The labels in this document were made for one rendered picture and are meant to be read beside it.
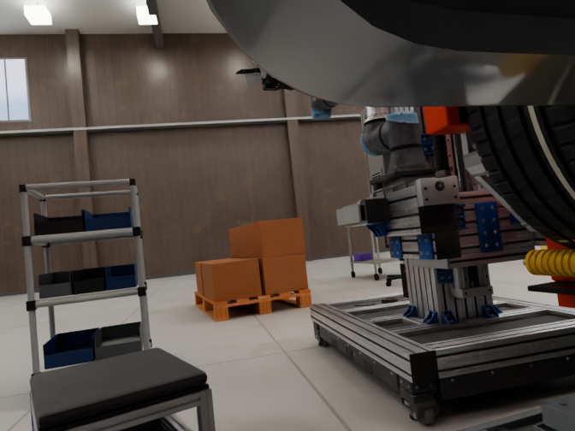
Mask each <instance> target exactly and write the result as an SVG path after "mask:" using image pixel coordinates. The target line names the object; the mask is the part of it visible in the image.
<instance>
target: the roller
mask: <svg viewBox="0 0 575 431"><path fill-rule="evenodd" d="M523 265H524V266H525V267H526V268H527V270H528V271H529V272H530V273H531V274H532V275H547V276H564V277H565V276H566V277H575V249H559V250H531V251H529V252H528V253H527V255H526V257H525V259H524V260H523Z"/></svg>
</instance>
